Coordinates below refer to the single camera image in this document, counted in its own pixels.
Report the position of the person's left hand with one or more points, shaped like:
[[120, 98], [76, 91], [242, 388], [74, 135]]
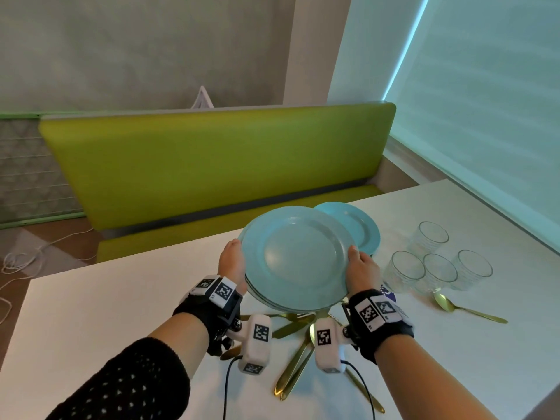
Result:
[[232, 262]]

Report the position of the person's right hand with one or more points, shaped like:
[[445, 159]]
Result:
[[363, 273]]

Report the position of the lone gold spoon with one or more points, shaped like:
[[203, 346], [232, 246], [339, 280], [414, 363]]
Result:
[[444, 303]]

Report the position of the person's right forearm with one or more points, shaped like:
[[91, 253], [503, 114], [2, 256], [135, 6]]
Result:
[[415, 371]]

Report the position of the person's left forearm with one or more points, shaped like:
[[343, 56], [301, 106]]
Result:
[[183, 332]]

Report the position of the round purple sticker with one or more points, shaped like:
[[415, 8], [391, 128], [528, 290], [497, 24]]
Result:
[[388, 294]]

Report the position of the green upholstered bench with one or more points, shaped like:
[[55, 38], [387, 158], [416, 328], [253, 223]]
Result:
[[218, 161]]

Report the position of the white table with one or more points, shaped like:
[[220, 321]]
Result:
[[109, 301]]

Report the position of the small white sign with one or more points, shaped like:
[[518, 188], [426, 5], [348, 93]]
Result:
[[203, 100]]

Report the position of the pale window blind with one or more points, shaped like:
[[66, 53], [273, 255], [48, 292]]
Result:
[[481, 83]]

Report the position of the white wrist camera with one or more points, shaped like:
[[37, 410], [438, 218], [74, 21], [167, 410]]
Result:
[[330, 349], [256, 345]]

